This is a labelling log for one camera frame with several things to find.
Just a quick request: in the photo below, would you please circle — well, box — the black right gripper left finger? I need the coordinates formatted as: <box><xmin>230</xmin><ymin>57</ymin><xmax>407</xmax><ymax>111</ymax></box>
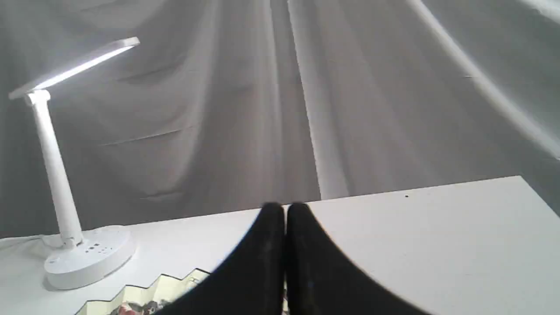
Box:
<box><xmin>157</xmin><ymin>202</ymin><xmax>285</xmax><ymax>315</ymax></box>

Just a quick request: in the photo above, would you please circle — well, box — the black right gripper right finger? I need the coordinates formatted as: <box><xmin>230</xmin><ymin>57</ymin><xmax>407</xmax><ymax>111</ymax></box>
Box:
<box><xmin>287</xmin><ymin>202</ymin><xmax>426</xmax><ymax>315</ymax></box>

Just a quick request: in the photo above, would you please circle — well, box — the painted paper folding fan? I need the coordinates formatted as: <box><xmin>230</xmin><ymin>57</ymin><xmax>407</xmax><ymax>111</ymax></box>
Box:
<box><xmin>74</xmin><ymin>268</ymin><xmax>289</xmax><ymax>315</ymax></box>

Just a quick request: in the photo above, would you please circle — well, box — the white backdrop curtain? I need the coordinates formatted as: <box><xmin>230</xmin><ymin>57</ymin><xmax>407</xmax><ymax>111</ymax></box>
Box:
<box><xmin>1</xmin><ymin>0</ymin><xmax>559</xmax><ymax>238</ymax></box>

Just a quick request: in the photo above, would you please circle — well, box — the white power cord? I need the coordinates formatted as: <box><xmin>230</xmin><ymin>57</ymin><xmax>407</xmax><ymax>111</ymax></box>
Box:
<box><xmin>0</xmin><ymin>235</ymin><xmax>46</xmax><ymax>249</ymax></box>

